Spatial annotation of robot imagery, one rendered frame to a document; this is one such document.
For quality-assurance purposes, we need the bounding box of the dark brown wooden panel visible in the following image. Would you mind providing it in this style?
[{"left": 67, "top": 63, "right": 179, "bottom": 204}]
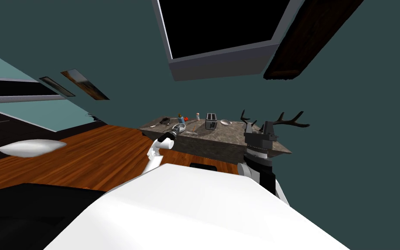
[{"left": 262, "top": 0, "right": 365, "bottom": 81}]

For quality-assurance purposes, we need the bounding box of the black antler ornament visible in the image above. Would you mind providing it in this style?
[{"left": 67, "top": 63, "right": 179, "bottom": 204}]
[{"left": 239, "top": 109, "right": 311, "bottom": 134}]

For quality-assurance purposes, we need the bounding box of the grey stone table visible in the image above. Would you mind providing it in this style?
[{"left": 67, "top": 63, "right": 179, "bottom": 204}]
[{"left": 138, "top": 116, "right": 292, "bottom": 164}]

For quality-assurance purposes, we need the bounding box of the large grey framed window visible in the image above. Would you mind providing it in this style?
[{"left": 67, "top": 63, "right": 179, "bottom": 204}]
[{"left": 151, "top": 0, "right": 305, "bottom": 82}]

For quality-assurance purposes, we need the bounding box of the wide white framed window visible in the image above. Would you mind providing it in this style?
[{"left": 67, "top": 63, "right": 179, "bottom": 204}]
[{"left": 0, "top": 76, "right": 66, "bottom": 104}]

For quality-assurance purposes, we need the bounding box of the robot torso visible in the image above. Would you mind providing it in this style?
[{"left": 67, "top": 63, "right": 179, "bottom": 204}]
[{"left": 43, "top": 162, "right": 352, "bottom": 250}]

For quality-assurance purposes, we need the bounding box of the dark wall picture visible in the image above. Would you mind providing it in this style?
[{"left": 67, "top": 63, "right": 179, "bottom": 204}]
[{"left": 39, "top": 76, "right": 76, "bottom": 98}]

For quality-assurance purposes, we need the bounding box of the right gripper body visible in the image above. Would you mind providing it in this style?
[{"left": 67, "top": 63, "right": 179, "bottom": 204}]
[{"left": 243, "top": 130, "right": 279, "bottom": 151}]

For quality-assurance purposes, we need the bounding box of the silver toaster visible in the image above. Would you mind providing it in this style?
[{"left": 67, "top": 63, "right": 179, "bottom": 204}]
[{"left": 205, "top": 112, "right": 218, "bottom": 131}]

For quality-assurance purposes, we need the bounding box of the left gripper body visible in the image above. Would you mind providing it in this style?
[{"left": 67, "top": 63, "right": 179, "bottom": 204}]
[{"left": 171, "top": 123, "right": 187, "bottom": 137}]

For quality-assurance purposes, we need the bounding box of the white oval cushion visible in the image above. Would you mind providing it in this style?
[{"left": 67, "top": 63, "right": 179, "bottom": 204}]
[{"left": 0, "top": 138, "right": 68, "bottom": 158}]

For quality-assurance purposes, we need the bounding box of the brown wall picture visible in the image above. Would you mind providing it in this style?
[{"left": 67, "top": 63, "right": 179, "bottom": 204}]
[{"left": 60, "top": 68, "right": 110, "bottom": 101}]

